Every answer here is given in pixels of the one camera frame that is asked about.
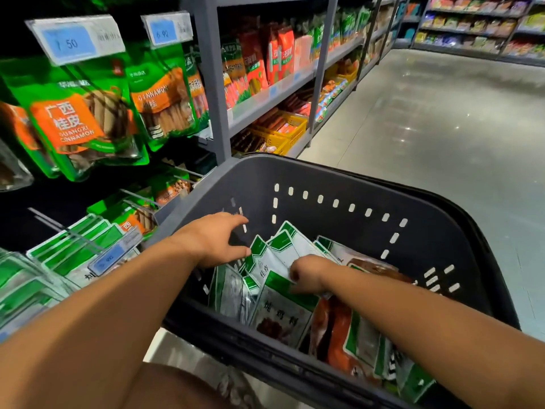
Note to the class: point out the person's left hand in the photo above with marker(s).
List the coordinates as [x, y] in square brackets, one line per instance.
[213, 241]

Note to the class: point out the person's right hand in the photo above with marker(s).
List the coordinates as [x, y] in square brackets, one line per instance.
[315, 275]

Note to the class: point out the pile of packets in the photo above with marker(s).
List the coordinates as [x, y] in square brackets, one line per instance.
[281, 311]

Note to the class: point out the black shopping basket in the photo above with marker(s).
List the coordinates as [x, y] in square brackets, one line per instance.
[341, 179]

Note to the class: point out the row of green white packets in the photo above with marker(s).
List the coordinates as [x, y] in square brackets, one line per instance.
[68, 242]

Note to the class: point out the green orange Guangxi cinnamon bags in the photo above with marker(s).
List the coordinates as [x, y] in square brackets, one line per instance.
[77, 119]
[166, 98]

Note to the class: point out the row of clear green-top packets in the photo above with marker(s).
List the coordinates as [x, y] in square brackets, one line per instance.
[30, 289]

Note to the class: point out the clear cinnamon packets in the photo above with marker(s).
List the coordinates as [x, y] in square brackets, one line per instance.
[13, 170]

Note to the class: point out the person's right forearm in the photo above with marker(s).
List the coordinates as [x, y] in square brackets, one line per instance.
[443, 328]

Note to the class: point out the person's left forearm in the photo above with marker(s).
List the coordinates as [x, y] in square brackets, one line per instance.
[85, 328]

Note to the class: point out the person's left shoe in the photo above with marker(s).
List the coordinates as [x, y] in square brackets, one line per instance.
[238, 389]

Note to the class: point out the row of red orange packets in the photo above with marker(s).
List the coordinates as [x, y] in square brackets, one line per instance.
[260, 59]

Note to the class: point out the blue white price tag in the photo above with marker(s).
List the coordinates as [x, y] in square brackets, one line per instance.
[115, 251]
[72, 40]
[166, 29]

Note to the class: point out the yellow display trays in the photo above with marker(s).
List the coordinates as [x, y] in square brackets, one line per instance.
[277, 132]

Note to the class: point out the gray metal shelving unit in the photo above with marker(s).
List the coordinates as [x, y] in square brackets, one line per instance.
[460, 51]
[209, 81]

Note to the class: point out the rows of colourful packaged goods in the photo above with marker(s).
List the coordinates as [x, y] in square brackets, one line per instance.
[477, 25]

